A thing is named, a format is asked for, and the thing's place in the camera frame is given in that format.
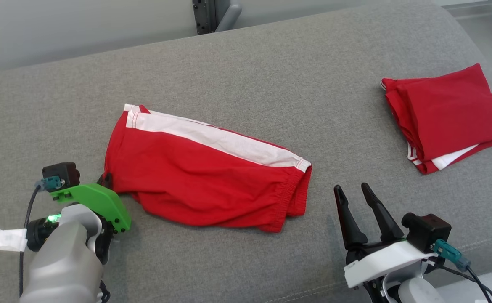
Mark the red white jersey shirt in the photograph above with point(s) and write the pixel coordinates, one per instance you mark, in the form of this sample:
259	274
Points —
456	109

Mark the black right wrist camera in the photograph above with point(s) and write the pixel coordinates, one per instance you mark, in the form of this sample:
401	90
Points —
427	231

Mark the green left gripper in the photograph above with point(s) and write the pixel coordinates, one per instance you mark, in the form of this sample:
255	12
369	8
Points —
99	200

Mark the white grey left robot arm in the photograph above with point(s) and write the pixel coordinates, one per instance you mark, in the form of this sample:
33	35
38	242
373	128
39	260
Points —
65	261

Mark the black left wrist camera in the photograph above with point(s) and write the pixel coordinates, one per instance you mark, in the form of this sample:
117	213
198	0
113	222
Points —
63	172

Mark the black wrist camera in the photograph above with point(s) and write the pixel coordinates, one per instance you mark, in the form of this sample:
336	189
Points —
63	172
427	231

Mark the red white-trimmed shorts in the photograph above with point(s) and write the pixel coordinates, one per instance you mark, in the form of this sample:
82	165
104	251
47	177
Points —
195	181

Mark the grey metal post bracket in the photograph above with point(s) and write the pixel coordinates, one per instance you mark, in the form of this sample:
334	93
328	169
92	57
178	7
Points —
206	14

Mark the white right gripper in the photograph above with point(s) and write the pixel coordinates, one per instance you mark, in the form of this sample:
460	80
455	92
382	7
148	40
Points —
384	261

